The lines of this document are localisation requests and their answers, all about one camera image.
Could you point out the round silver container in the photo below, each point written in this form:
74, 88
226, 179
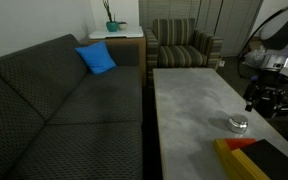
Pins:
235, 128

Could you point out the orange book yellow spine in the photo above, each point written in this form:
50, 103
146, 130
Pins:
239, 143

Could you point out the white plastic bag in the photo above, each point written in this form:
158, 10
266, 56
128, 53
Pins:
254, 56

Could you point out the white flat board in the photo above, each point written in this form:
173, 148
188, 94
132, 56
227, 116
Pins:
117, 33

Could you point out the small white plant pot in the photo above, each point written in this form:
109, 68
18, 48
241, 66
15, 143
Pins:
122, 25

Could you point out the round silver lid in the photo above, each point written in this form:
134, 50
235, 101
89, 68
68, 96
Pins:
239, 118

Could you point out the black book yellow spine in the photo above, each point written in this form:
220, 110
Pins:
270, 163

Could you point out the blue square cushion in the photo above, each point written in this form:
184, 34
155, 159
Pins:
95, 56

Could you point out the striped armchair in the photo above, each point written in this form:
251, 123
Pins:
180, 50

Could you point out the small white floor object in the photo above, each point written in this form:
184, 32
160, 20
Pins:
221, 63

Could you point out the teal pot with plant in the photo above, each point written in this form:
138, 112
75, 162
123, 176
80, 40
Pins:
112, 26

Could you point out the wooden side table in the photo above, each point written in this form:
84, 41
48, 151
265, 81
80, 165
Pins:
124, 46

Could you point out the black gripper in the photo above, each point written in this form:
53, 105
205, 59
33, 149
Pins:
277, 101

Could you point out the dark grey patterned sofa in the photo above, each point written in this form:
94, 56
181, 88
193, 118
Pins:
60, 110

